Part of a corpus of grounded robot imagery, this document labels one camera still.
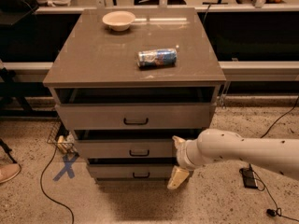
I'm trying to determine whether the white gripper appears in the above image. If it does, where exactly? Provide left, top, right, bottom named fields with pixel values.
left=167, top=135, right=203, bottom=189

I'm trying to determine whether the grey drawer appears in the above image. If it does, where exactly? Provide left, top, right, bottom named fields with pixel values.
left=56, top=104, right=216, bottom=130
left=75, top=138, right=177, bottom=159
left=87, top=164, right=174, bottom=180

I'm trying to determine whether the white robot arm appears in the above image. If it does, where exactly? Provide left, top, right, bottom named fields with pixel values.
left=167, top=129, right=299, bottom=189

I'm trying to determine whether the grey bottom drawer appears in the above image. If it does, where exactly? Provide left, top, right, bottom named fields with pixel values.
left=87, top=164, right=174, bottom=180

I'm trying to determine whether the grey drawer cabinet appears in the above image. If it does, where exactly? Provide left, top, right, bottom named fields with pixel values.
left=42, top=7, right=227, bottom=184

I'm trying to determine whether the grey top drawer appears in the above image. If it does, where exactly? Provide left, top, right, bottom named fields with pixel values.
left=56, top=104, right=216, bottom=130

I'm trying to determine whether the black power adapter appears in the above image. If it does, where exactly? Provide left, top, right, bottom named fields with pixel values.
left=239, top=165, right=258, bottom=189

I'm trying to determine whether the blue crushed can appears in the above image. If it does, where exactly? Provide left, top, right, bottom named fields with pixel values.
left=136, top=49, right=177, bottom=68

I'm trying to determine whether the blue tape cross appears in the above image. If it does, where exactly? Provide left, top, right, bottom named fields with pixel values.
left=53, top=153, right=78, bottom=182

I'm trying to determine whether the white paper bowl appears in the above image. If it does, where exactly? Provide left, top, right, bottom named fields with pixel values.
left=102, top=11, right=135, bottom=32

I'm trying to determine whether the tan shoe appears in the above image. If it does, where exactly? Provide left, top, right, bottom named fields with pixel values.
left=0, top=163, right=21, bottom=184

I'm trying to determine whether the black tripod leg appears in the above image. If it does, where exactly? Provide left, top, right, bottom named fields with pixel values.
left=0, top=139, right=17, bottom=163

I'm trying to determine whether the black cable right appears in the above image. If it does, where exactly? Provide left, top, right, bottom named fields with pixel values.
left=249, top=95, right=299, bottom=223

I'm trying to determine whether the wire basket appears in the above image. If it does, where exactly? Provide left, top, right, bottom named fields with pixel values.
left=47, top=119, right=77, bottom=154

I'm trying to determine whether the black floor cable left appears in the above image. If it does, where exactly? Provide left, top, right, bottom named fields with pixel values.
left=39, top=145, right=76, bottom=224

